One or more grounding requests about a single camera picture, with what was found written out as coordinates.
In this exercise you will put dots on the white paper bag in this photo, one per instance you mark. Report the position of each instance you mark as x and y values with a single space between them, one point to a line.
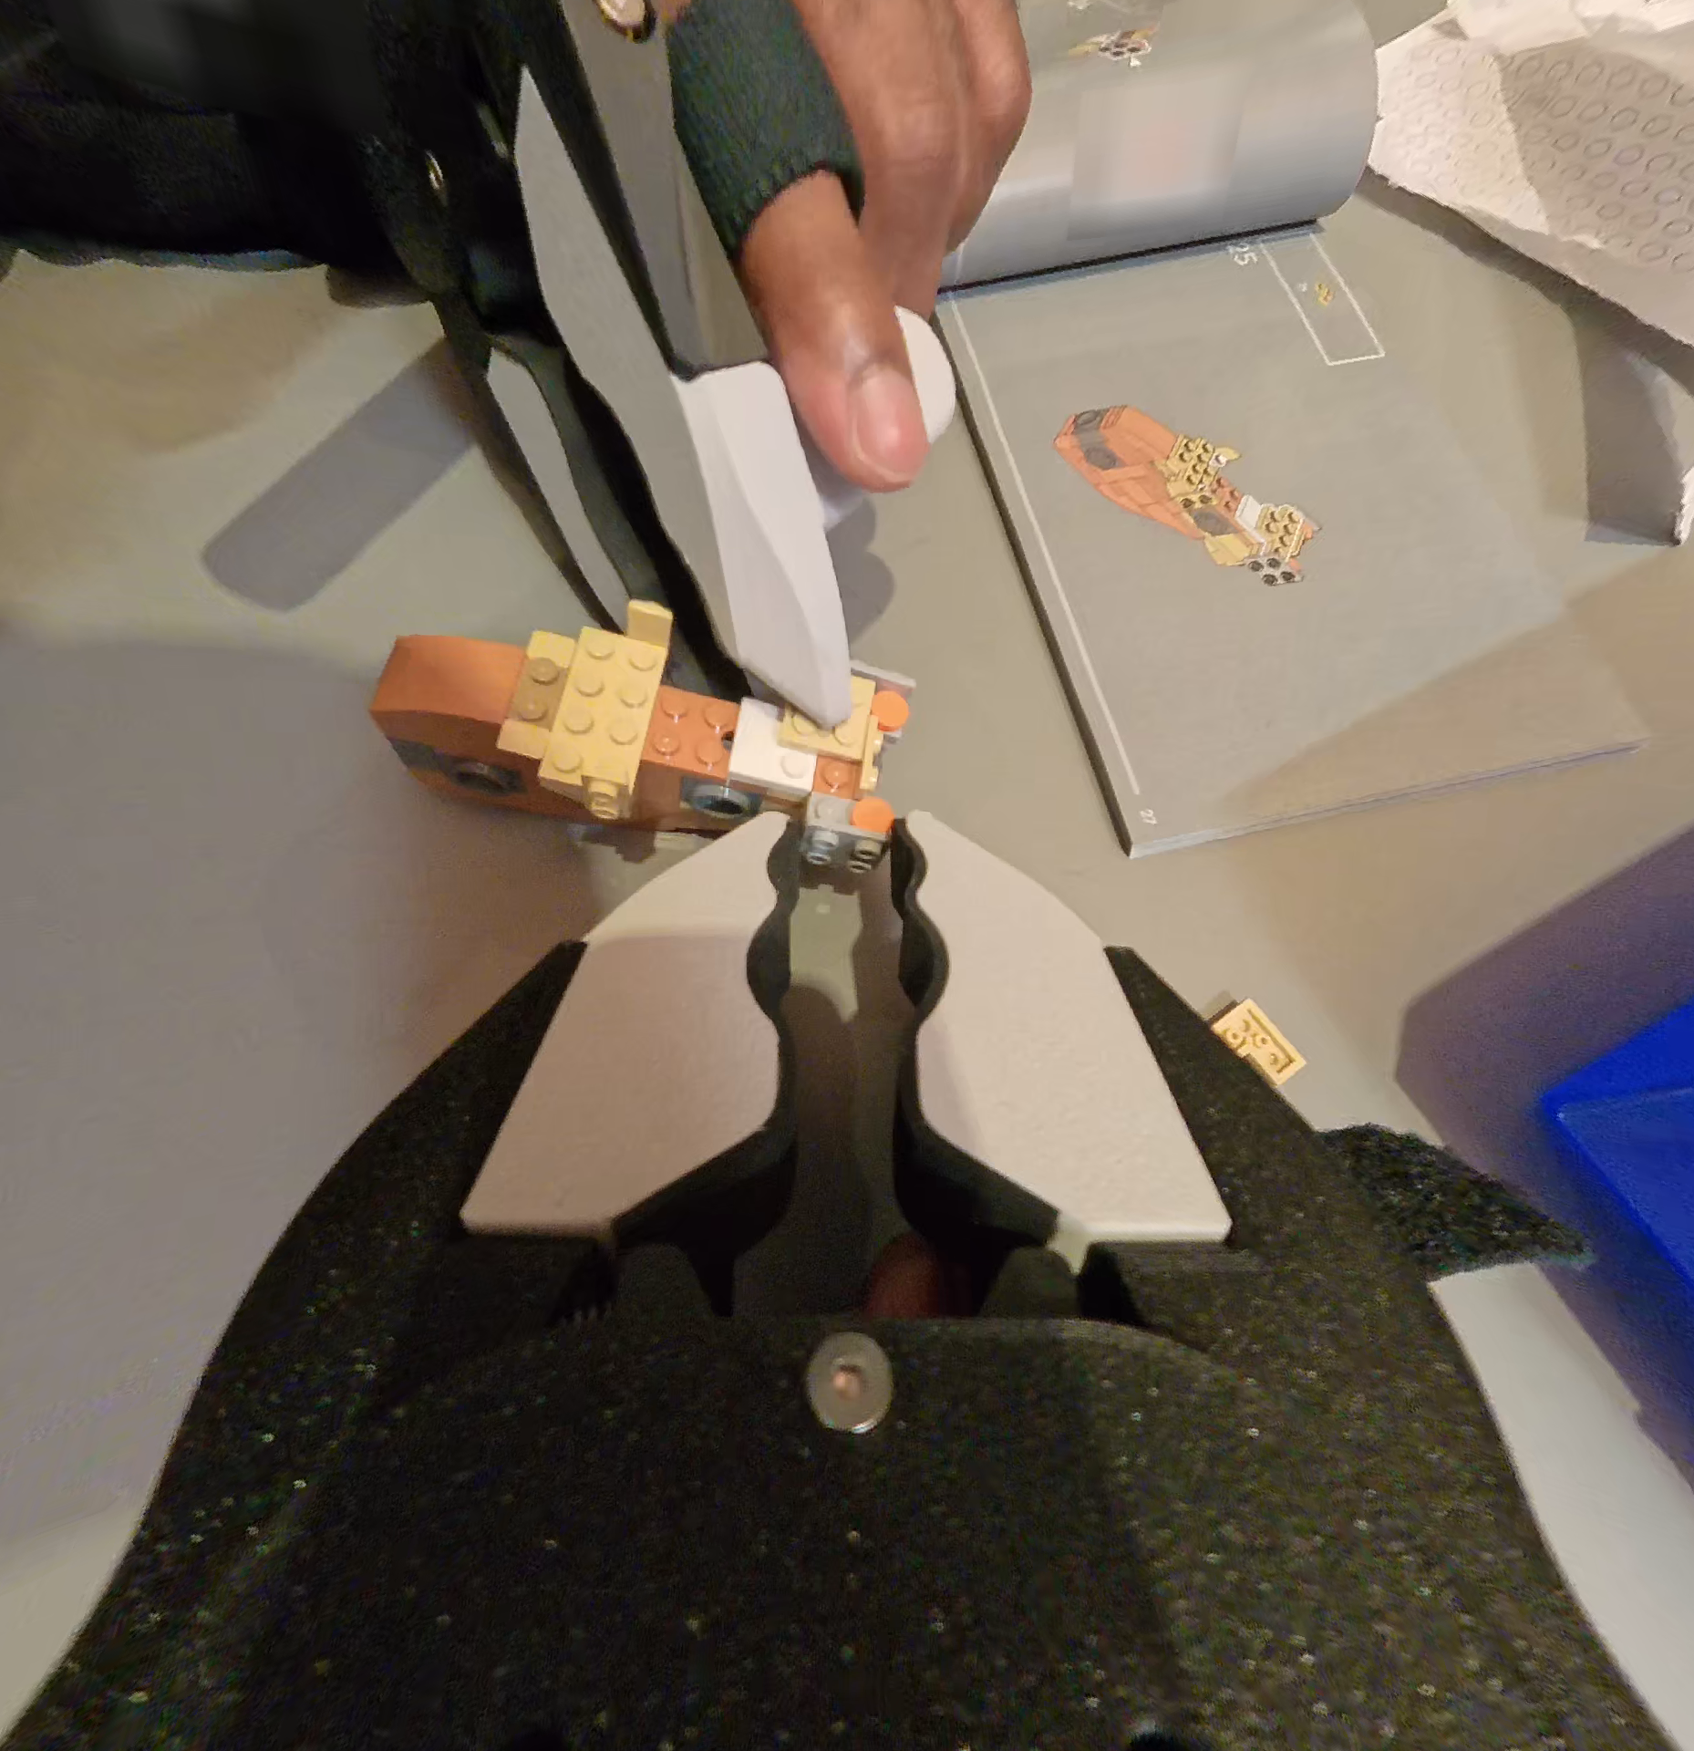
1546 136

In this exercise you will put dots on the brown tan brick model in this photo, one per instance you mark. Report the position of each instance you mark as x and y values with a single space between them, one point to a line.
522 738

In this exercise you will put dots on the small grey orange brick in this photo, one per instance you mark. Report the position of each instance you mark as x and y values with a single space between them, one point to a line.
843 832

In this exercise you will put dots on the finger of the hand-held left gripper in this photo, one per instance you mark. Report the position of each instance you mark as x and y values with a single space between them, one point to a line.
750 519
546 450

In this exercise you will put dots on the person's left hand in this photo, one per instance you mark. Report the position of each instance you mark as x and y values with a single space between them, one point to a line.
901 201

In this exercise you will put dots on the tan corner plate brick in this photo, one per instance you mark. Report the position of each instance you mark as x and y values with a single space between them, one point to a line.
1260 1041

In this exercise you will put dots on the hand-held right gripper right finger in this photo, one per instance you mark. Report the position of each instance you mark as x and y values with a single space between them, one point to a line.
1052 1070

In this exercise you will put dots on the grey instruction booklet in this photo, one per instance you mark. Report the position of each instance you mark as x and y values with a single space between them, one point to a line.
1338 617

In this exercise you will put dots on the blue plastic bin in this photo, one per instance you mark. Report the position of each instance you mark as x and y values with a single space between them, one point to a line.
1657 1165

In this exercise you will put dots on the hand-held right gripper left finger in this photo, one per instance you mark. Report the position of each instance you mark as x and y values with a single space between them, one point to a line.
639 1070

